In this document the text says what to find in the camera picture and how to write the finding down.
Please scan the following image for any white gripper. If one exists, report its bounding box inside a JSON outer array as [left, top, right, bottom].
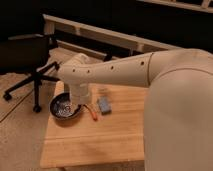
[[70, 84, 91, 105]]

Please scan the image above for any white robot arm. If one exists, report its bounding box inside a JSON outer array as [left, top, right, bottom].
[[58, 49, 213, 171]]

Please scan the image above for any dark ceramic bowl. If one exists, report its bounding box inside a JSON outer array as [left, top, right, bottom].
[[49, 92, 82, 120]]

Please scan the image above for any blue grey sponge block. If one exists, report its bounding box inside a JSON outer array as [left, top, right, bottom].
[[97, 97, 111, 114]]

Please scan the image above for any black office chair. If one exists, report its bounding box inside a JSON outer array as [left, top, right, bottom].
[[0, 35, 60, 113]]

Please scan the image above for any white wooden shelf frame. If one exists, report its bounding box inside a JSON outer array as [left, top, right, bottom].
[[44, 14, 178, 53]]

